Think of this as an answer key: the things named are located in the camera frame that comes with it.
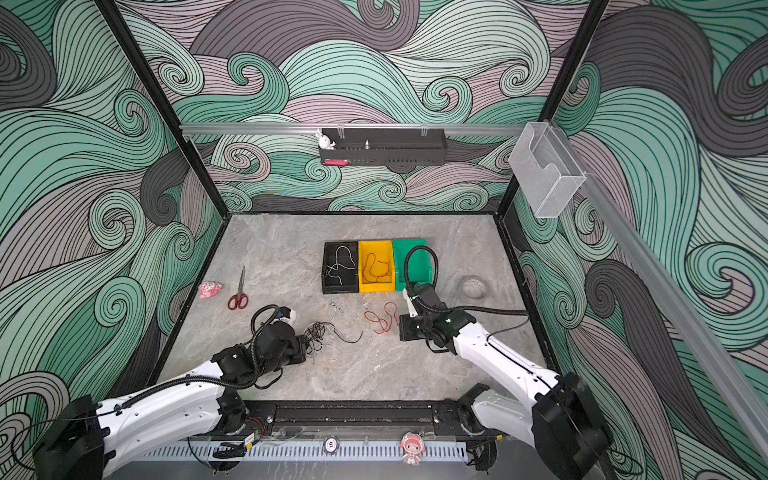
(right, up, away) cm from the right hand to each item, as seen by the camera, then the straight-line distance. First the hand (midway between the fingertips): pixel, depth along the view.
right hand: (401, 326), depth 83 cm
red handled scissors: (-52, +5, +12) cm, 53 cm away
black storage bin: (-20, +15, +20) cm, 32 cm away
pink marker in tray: (-19, +48, +6) cm, 52 cm away
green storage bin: (+8, +16, +22) cm, 29 cm away
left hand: (-25, -4, 0) cm, 26 cm away
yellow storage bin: (-7, +15, +18) cm, 25 cm away
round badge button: (-18, -24, -13) cm, 33 cm away
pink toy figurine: (-61, +8, +12) cm, 63 cm away
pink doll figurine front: (+1, -23, -16) cm, 28 cm away
